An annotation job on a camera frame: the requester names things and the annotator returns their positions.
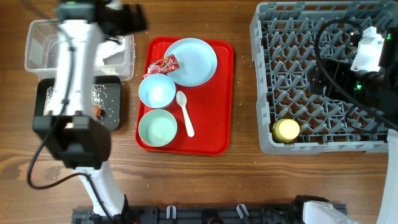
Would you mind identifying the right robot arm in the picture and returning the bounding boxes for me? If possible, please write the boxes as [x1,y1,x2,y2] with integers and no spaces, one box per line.
[308,21,397,223]

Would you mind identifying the orange carrot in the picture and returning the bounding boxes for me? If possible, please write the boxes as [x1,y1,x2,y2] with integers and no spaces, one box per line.
[93,105,102,118]

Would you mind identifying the white napkin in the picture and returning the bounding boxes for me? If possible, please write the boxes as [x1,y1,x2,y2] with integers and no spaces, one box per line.
[95,38,126,75]

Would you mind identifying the grey dishwasher rack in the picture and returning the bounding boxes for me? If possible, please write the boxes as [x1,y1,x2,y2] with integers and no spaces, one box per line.
[249,1,397,154]

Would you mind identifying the light blue plate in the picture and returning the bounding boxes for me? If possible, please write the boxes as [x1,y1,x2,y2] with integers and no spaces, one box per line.
[164,38,218,87]

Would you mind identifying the white plastic spoon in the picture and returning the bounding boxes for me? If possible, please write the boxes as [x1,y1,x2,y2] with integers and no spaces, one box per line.
[176,91,195,138]

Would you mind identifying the red snack wrapper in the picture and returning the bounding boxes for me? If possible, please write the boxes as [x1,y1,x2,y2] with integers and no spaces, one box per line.
[142,54,180,79]

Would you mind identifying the red serving tray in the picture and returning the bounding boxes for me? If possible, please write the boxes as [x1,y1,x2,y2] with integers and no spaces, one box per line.
[135,39,234,156]

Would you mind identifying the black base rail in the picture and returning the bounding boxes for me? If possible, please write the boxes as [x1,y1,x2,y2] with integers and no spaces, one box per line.
[72,204,348,224]

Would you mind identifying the light green bowl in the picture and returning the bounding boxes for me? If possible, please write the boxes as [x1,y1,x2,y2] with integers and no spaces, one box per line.
[138,109,178,147]

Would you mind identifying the pile of white rice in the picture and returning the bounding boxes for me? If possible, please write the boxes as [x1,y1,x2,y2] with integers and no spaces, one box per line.
[43,83,121,124]

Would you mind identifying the light blue bowl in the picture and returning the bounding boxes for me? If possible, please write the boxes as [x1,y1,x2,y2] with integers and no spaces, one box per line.
[139,73,177,109]

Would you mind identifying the black plastic tray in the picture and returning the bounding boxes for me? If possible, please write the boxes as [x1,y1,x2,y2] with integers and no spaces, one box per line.
[34,76,121,131]

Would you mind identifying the left black cable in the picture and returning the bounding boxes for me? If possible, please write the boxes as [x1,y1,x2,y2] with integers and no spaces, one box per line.
[26,46,116,224]

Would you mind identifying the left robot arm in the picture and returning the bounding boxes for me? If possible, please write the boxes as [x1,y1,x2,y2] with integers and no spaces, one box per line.
[33,1,147,223]

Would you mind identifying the yellow plastic cup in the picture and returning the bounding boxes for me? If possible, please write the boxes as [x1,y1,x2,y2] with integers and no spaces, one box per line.
[272,119,300,143]

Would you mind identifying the clear plastic bin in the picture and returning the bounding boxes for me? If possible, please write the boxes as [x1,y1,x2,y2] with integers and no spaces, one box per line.
[24,19,135,80]

